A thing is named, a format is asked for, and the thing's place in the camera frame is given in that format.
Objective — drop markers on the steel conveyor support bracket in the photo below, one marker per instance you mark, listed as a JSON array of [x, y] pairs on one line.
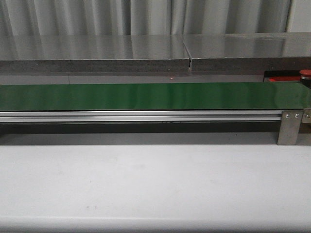
[[289, 128]]

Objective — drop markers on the aluminium conveyor side rail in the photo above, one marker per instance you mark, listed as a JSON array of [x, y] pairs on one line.
[[139, 116]]

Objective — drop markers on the green conveyor belt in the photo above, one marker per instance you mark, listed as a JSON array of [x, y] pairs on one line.
[[155, 96]]

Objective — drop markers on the left grey stone slab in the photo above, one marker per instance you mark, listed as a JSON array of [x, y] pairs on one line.
[[92, 54]]

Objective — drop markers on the red mushroom button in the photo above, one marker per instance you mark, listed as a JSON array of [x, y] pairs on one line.
[[305, 77]]

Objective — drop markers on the steel conveyor end plate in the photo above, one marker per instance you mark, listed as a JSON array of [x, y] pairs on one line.
[[306, 118]]

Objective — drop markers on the grey pleated curtain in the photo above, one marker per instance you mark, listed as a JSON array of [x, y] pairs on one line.
[[139, 17]]

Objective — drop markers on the red plastic tray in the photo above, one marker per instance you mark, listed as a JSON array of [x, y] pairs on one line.
[[284, 79]]

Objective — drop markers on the right grey stone slab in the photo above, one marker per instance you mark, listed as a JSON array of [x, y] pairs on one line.
[[249, 52]]

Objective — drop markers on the grey stone slab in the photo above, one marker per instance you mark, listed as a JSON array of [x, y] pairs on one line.
[[92, 54], [249, 52]]

